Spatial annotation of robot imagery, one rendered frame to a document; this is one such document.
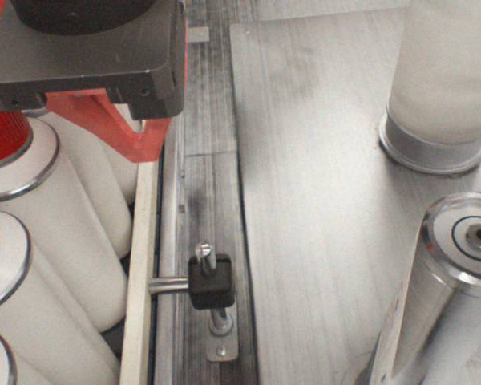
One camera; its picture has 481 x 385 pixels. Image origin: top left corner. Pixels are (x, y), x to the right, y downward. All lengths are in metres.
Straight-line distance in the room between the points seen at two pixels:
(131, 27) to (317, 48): 0.38
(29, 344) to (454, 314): 0.17
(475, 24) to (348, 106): 0.17
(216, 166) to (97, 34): 0.33
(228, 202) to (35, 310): 0.28
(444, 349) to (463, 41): 0.21
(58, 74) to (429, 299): 0.15
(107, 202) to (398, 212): 0.22
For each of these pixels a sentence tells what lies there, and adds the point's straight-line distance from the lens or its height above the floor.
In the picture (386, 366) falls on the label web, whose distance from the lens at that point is 0.18.
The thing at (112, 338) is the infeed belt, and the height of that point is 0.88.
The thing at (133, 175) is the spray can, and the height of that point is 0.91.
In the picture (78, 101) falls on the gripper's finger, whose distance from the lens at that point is 0.25.
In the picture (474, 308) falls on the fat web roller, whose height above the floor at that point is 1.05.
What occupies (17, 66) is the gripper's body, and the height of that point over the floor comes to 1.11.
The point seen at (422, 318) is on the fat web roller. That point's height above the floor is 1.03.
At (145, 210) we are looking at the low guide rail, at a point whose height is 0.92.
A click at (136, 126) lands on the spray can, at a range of 0.45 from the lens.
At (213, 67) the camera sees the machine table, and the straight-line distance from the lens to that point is 0.62.
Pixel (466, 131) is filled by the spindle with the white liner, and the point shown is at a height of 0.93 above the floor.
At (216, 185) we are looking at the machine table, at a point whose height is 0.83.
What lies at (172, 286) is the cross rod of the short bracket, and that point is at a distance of 0.35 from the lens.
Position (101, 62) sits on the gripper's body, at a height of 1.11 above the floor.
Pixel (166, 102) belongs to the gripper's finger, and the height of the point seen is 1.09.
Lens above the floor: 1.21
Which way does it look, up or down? 51 degrees down
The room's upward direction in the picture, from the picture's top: 5 degrees counter-clockwise
